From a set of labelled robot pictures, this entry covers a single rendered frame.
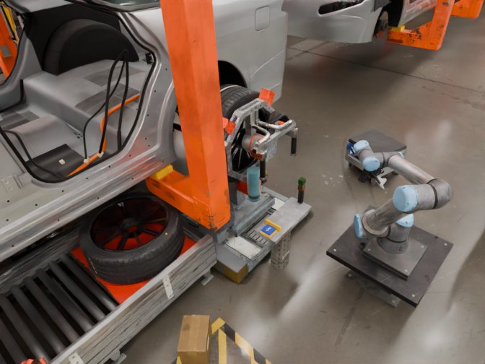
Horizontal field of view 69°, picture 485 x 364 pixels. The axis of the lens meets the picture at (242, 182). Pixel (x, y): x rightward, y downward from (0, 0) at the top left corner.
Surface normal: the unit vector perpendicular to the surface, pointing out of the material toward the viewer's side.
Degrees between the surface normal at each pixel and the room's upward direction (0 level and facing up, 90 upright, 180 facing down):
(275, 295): 0
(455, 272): 0
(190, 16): 90
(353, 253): 0
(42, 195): 92
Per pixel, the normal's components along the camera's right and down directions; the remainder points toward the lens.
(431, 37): -0.65, 0.49
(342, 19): -0.21, 0.60
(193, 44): 0.75, 0.38
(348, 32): -0.02, 0.79
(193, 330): -0.04, -0.79
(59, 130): 0.55, -0.22
